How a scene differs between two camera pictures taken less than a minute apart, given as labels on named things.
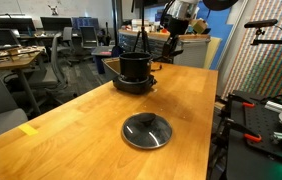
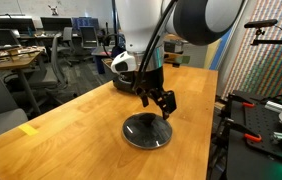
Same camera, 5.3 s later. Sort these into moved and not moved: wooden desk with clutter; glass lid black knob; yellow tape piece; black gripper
Moved: black gripper
Not moved: glass lid black knob; yellow tape piece; wooden desk with clutter
